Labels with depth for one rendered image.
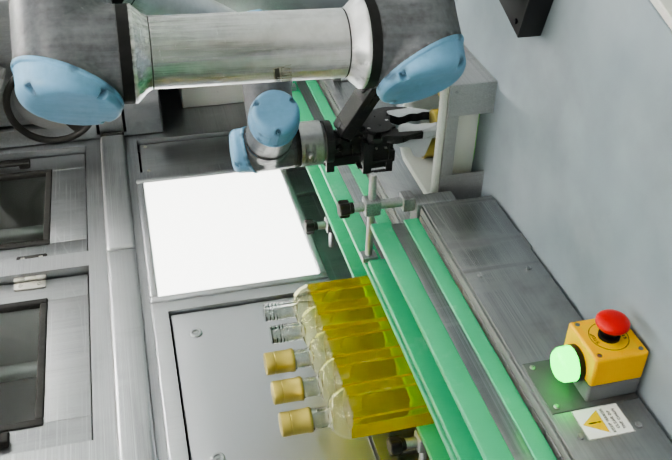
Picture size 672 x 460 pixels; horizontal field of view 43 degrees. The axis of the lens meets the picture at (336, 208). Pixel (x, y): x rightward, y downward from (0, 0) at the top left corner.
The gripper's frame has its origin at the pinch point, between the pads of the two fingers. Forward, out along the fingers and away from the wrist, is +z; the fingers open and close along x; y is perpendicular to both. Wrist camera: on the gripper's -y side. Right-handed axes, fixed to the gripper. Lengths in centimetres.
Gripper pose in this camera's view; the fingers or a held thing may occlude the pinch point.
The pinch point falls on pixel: (436, 119)
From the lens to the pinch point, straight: 146.3
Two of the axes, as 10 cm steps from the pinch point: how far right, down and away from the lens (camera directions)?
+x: 2.5, 5.7, -7.8
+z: 9.7, -1.2, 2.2
